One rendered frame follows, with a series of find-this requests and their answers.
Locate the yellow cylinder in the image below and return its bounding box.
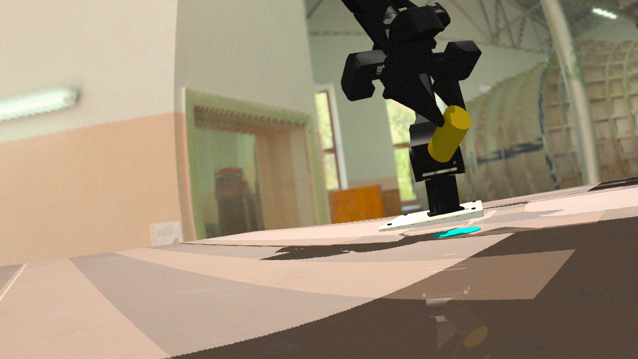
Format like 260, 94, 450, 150
428, 105, 472, 163

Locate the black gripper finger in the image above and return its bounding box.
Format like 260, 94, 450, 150
382, 61, 445, 127
431, 56, 466, 111

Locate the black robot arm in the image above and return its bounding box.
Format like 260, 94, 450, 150
342, 0, 465, 217

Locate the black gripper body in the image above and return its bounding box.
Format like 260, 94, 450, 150
341, 13, 481, 101

